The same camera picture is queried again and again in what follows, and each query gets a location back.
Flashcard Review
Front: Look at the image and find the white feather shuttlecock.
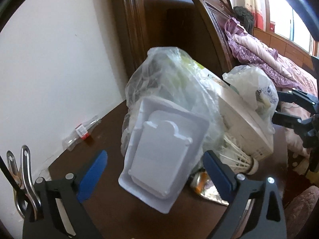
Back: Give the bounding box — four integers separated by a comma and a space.
219, 133, 259, 175

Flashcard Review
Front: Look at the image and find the white green carton box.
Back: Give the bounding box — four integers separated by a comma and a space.
181, 54, 275, 161

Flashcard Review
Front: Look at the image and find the white plastic blister tray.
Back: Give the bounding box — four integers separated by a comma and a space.
118, 96, 209, 214

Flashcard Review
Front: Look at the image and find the purple lace quilt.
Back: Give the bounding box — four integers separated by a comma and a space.
224, 17, 318, 96

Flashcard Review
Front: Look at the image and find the clear vial red label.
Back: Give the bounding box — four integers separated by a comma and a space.
62, 116, 101, 151

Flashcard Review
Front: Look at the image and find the white printed plastic bag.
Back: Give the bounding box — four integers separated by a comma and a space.
222, 65, 279, 134

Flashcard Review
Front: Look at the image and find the black furry item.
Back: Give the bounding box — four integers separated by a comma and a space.
233, 6, 255, 34

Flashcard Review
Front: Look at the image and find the silver hand cream tube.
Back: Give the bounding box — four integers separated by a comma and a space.
190, 171, 229, 206

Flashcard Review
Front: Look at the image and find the clear plastic bag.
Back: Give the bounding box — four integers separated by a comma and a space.
121, 47, 225, 173

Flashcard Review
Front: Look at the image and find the dark wooden headboard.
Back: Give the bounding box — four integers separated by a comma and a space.
111, 0, 238, 76

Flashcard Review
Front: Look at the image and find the metal clip on left gripper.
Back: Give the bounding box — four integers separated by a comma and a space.
7, 145, 41, 221

